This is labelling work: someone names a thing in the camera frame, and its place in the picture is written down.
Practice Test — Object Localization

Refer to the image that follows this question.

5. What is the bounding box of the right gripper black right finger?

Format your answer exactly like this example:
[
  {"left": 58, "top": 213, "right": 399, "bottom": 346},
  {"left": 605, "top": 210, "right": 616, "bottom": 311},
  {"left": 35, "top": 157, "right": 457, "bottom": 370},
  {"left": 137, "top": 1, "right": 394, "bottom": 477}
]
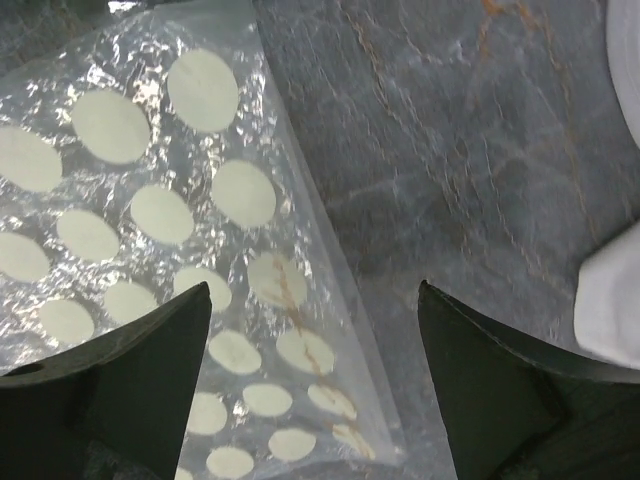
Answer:
[{"left": 418, "top": 282, "right": 639, "bottom": 479}]

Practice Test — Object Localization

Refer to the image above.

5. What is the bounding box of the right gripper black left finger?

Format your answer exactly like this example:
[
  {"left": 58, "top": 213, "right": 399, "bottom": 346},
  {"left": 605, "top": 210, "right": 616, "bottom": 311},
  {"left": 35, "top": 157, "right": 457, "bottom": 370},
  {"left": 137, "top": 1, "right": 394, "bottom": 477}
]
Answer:
[{"left": 1, "top": 283, "right": 212, "bottom": 479}]

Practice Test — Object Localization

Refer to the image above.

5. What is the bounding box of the clear dotted zip top bag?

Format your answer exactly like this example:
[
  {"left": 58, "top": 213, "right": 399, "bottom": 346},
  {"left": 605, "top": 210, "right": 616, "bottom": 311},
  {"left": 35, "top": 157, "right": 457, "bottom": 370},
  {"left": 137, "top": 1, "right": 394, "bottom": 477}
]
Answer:
[{"left": 0, "top": 3, "right": 451, "bottom": 480}]

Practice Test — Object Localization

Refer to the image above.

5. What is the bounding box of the white hanging shirt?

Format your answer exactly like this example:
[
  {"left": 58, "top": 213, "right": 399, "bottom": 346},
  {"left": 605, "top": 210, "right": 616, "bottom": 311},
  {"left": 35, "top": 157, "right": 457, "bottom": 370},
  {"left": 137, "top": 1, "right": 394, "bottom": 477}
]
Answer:
[{"left": 573, "top": 1, "right": 639, "bottom": 369}]

